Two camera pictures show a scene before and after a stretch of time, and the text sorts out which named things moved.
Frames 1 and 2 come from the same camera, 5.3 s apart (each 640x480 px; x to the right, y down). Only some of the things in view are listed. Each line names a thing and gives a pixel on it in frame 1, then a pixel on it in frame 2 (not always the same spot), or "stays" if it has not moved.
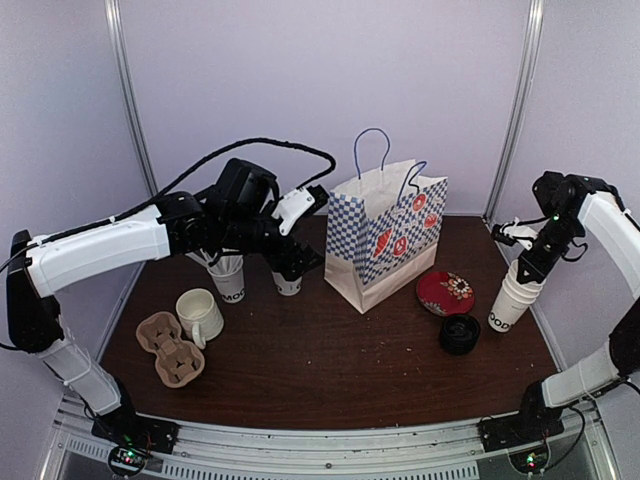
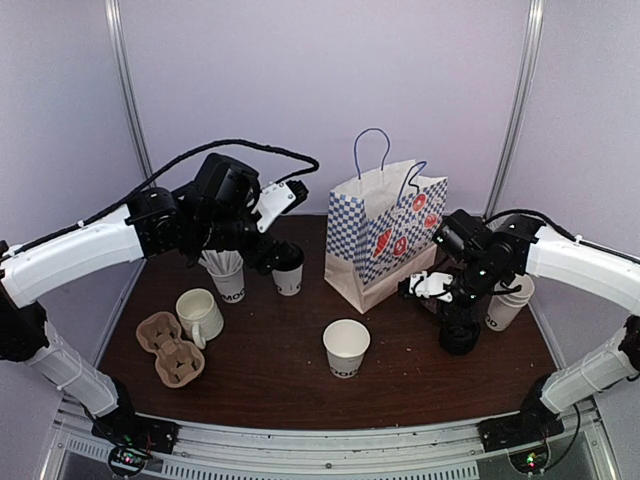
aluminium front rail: x=439 y=451 stays
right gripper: x=541 y=269 → x=454 y=316
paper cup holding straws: x=228 y=273 stays
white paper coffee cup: x=284 y=287 stays
